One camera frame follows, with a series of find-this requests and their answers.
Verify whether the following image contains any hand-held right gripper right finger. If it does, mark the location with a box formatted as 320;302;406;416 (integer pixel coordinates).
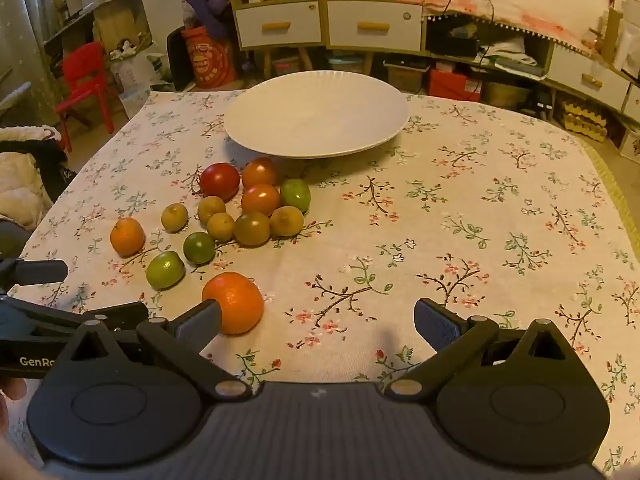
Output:
388;298;579;396

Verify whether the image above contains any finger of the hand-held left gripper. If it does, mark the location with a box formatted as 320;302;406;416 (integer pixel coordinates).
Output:
0;259;69;288
0;296;149;341

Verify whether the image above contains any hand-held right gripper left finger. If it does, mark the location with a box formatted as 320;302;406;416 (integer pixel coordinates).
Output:
61;300;253;403

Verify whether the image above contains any large orange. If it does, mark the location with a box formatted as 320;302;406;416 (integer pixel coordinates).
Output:
201;271;265;336

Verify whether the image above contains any small orange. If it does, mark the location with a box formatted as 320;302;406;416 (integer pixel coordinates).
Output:
109;217;146;257

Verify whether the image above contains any brown-green tomato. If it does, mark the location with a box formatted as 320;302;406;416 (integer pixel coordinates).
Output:
233;211;272;247

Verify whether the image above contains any orange tomato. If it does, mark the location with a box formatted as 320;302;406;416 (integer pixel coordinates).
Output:
242;157;278;188
241;183;281;217

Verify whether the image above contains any large red tomato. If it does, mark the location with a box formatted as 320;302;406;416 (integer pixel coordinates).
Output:
199;162;241;202

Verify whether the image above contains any white ribbed plate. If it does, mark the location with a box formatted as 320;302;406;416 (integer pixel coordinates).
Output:
223;70;410;159

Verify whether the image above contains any person's left hand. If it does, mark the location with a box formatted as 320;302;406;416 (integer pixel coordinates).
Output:
0;377;27;436

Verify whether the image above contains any floral tablecloth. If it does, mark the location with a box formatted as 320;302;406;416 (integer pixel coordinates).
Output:
10;87;640;476

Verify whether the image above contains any white fluffy blanket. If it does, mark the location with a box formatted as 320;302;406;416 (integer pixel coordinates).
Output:
0;127;63;233

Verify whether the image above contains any black garment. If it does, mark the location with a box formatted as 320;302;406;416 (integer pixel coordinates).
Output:
30;140;78;203

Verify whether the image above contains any red plastic chair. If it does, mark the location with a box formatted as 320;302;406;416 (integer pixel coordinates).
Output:
55;41;115;153

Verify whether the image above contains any white plastic bag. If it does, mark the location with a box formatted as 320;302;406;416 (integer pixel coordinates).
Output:
110;50;166;106

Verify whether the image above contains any patterned curtain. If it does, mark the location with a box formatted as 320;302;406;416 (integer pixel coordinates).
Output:
0;0;66;131

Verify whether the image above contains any beige box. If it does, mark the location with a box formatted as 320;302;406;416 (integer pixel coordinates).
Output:
481;80;531;108

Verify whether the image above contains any large red cardboard box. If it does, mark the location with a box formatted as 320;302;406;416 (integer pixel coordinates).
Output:
427;67;483;103

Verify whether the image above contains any black flat panel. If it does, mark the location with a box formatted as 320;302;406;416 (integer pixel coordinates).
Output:
166;26;193;92

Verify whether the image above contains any stack of egg cartons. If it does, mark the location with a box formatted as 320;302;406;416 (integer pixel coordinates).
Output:
562;100;608;141

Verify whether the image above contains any clear storage box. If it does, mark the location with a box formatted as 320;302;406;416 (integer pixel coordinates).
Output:
384;59;431;92
271;55;302;78

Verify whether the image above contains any wooden bookshelf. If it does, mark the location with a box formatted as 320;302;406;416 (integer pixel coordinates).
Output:
42;0;153;91

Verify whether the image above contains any white printed cardboard box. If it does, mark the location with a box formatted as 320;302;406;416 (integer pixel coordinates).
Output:
617;130;640;163

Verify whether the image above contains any teal-lid storage box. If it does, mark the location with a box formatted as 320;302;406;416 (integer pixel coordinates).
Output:
327;55;365;75

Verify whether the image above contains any black electronic device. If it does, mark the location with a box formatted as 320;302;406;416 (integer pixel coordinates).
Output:
427;20;481;58

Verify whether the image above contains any small white drawer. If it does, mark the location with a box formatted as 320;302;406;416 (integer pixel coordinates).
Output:
545;50;631;111

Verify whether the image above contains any low yellow wooden cabinet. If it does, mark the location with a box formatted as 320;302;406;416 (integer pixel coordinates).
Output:
425;7;640;161

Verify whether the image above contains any purple plush toy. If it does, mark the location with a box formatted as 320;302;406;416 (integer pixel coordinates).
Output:
184;0;236;41

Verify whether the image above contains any pink patterned cloth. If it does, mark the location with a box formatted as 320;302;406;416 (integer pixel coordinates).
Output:
392;0;606;56

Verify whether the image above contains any yellow wooden shelf cabinet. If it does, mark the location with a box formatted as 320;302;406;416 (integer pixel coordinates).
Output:
223;0;428;81

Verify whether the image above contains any white drawer wooden handle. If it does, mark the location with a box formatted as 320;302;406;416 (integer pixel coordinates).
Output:
235;1;322;50
327;0;423;52

